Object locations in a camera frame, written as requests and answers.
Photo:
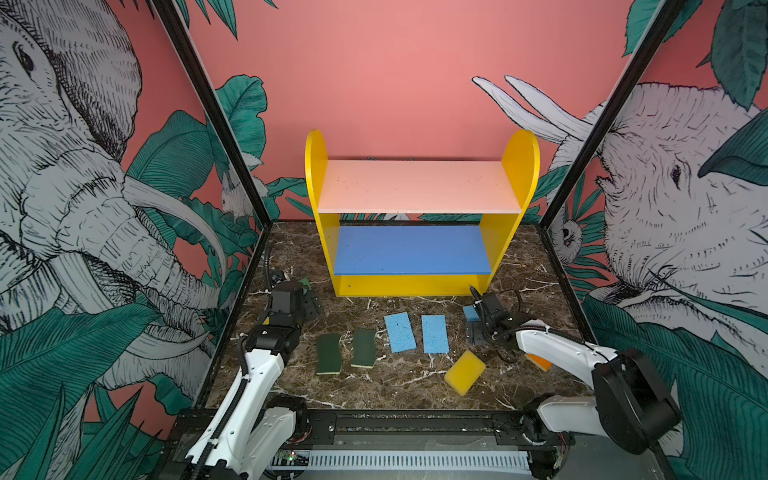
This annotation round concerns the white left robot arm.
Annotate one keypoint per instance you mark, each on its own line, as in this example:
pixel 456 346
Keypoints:
pixel 247 430

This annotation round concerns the dark green sponge right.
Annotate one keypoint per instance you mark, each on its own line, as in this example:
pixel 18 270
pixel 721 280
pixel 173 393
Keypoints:
pixel 364 348

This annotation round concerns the yellow pink blue shelf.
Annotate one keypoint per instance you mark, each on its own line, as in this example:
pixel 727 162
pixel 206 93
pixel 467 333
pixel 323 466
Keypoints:
pixel 418 228

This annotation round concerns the black left frame post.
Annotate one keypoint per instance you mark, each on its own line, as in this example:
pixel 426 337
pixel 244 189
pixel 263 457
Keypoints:
pixel 185 49

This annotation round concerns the black frame post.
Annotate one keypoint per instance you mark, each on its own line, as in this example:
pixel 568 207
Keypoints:
pixel 185 49
pixel 653 36

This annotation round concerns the white vent strip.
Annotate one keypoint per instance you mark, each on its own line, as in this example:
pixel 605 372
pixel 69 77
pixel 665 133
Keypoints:
pixel 514 462

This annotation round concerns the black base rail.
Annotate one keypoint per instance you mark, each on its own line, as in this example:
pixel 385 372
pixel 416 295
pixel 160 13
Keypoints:
pixel 561 456

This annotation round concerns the dark green sponge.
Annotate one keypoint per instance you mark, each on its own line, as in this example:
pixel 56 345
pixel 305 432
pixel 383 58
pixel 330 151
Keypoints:
pixel 364 348
pixel 329 358

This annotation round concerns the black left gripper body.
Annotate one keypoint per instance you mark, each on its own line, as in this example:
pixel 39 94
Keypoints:
pixel 300 317

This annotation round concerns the dark green sponge left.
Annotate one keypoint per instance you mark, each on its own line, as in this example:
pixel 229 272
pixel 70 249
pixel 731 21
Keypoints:
pixel 329 358

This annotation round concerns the blue sponge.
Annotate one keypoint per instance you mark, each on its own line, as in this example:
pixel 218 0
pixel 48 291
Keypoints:
pixel 471 314
pixel 400 332
pixel 435 338

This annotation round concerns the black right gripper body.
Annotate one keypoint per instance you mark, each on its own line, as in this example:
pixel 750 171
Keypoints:
pixel 489 332

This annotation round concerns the black right frame post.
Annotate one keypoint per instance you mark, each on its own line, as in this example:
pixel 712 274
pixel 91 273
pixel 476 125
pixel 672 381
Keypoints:
pixel 653 36

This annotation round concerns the orange yellow sponge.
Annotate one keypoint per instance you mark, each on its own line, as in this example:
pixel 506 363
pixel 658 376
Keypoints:
pixel 539 362

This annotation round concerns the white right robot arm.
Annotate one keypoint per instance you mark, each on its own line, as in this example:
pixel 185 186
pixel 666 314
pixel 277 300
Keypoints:
pixel 629 402

